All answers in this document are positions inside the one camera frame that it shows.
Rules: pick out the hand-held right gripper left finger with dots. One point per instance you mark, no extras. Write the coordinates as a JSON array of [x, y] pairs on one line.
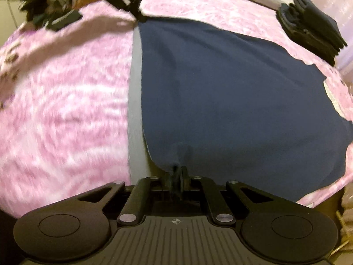
[[173, 180]]

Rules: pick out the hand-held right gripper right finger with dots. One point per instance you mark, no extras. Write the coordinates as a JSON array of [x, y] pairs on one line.
[[184, 180]]

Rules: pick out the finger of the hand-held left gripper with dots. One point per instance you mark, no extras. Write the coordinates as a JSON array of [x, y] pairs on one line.
[[125, 0]]

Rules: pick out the navy blue shirt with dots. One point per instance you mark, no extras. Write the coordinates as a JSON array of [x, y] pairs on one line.
[[234, 102]]

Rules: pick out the stack of dark folded clothes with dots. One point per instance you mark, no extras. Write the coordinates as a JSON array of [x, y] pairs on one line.
[[311, 26]]

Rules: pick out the pink floral blanket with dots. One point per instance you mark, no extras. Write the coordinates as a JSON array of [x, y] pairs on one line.
[[63, 93]]

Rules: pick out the grey cloth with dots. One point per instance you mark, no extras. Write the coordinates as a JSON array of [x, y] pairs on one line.
[[135, 102]]

